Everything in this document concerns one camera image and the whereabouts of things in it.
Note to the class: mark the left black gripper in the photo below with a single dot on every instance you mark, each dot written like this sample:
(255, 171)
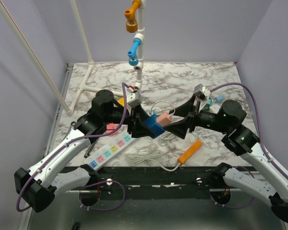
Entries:
(137, 115)

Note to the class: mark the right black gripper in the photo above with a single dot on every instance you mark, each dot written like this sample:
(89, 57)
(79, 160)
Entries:
(180, 128)

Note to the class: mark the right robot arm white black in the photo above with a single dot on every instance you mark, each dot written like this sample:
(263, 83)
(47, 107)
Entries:
(243, 143)

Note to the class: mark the white PVC pipe frame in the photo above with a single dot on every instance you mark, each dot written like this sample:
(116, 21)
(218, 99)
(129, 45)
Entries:
(82, 86)

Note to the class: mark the silver ratchet wrench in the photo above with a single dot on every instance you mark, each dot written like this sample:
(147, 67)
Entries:
(71, 128)

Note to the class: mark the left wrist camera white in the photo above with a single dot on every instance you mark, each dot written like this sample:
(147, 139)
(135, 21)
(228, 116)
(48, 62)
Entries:
(134, 99)

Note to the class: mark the small light blue plug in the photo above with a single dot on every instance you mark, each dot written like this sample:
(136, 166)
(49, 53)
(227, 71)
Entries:
(219, 99)

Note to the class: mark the teal cube plug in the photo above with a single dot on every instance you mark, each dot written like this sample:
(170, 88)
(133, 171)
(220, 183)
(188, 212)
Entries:
(209, 104)

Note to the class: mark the yellow cube socket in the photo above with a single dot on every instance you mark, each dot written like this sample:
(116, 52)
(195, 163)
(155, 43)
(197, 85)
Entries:
(121, 101)

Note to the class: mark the orange power strip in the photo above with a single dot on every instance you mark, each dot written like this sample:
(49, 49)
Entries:
(189, 152)

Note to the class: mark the black mounting rail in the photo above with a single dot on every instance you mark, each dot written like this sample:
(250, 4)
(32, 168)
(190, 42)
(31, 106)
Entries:
(152, 183)

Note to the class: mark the blue valve fitting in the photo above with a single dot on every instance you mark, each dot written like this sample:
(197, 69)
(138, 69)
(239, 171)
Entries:
(132, 53)

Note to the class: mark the pink plug adapter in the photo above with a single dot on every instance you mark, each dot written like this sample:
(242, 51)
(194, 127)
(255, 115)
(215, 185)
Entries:
(110, 128)

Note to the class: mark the white tiger cube socket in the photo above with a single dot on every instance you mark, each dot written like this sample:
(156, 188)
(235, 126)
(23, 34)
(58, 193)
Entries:
(214, 108)

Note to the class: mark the dark blue cube socket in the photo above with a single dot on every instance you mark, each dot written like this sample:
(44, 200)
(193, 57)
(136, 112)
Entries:
(154, 126)

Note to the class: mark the white long power strip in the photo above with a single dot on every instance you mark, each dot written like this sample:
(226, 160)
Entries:
(107, 152)

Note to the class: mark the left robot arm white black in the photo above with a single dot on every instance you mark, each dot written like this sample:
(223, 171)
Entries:
(37, 186)

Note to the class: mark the salmon plug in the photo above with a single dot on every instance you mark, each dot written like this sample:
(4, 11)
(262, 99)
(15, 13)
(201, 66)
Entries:
(164, 119)

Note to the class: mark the dark metal T-handle tool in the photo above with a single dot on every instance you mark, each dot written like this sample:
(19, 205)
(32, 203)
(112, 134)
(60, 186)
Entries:
(88, 151)

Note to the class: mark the orange valve fitting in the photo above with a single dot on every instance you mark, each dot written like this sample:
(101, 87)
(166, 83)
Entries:
(130, 15)

